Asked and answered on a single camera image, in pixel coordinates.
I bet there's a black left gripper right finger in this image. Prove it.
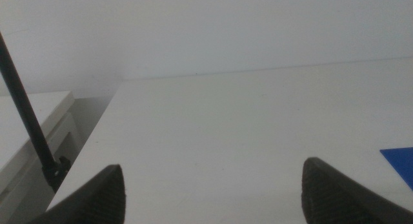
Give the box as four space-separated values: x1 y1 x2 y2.
300 156 413 224

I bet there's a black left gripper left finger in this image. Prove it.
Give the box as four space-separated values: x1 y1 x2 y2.
28 163 126 224

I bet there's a blue rectangular mat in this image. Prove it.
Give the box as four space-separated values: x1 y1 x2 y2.
379 147 413 191

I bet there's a white side cabinet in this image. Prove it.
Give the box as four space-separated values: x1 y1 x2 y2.
0 90 83 224

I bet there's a black pole with clamp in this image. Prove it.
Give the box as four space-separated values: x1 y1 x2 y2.
0 31 72 193

